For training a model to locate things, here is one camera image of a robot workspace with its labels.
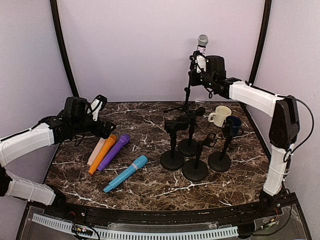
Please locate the black round-base stand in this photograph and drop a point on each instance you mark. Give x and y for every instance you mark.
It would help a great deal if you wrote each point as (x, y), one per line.
(219, 161)
(188, 146)
(196, 170)
(173, 160)

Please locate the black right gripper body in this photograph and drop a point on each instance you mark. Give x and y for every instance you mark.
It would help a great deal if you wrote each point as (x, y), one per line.
(194, 81)

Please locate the black tripod microphone stand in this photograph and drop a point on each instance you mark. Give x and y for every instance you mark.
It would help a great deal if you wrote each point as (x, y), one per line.
(185, 106)

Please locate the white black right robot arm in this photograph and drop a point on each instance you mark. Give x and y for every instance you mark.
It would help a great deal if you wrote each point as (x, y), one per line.
(209, 72)

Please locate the cream ceramic mug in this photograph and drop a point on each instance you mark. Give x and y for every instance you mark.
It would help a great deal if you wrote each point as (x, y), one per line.
(219, 115)

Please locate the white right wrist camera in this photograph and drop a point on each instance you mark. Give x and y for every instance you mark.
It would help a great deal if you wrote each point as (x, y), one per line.
(200, 62)

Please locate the white slotted cable duct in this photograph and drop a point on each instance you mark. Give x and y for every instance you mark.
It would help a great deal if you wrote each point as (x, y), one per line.
(136, 232)

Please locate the purple microphone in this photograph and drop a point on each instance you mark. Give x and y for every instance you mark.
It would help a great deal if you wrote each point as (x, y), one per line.
(122, 141)

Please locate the black enclosure frame post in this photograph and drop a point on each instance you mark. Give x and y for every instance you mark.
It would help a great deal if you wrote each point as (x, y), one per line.
(62, 47)
(261, 41)

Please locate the pink microphone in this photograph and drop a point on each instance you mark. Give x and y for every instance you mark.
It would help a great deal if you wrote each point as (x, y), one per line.
(96, 151)

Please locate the black table edge rail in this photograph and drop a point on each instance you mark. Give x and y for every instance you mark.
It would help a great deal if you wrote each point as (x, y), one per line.
(238, 215)

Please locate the orange microphone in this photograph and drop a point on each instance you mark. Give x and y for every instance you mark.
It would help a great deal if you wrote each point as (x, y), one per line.
(103, 150)

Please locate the black enclosure frame post left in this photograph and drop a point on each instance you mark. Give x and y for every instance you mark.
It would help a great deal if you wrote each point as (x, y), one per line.
(62, 47)

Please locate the glitter silver microphone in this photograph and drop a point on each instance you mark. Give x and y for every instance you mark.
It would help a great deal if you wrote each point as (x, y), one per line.
(202, 42)

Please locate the small circuit board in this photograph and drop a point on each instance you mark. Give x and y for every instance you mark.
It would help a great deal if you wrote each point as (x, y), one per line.
(80, 230)

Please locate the light blue microphone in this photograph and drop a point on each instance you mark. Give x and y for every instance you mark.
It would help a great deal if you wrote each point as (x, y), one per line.
(137, 164)

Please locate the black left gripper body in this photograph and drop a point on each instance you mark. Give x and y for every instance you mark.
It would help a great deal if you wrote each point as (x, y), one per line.
(97, 131)

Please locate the dark blue ceramic mug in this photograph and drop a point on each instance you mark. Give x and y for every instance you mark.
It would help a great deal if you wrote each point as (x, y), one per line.
(233, 126)

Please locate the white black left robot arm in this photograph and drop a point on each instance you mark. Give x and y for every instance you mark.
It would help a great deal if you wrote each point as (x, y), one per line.
(78, 117)

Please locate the black enclosure frame post right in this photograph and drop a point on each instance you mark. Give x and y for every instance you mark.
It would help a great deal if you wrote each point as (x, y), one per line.
(261, 41)

